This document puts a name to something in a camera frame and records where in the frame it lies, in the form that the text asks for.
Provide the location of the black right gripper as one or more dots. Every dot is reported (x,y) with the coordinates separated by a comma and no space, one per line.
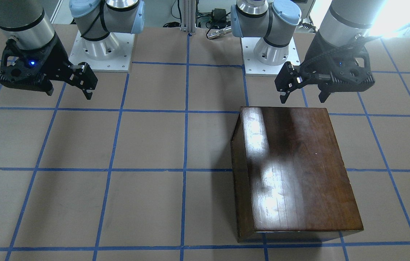
(55,54)

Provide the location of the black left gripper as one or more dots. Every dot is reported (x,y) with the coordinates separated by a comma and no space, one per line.
(315,54)

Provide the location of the dark wooden drawer cabinet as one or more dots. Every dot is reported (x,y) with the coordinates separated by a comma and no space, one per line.
(289,177)

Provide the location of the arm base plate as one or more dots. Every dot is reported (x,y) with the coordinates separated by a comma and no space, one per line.
(261,59)
(112,54)

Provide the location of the aluminium frame post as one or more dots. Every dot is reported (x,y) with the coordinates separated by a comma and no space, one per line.
(188,10)

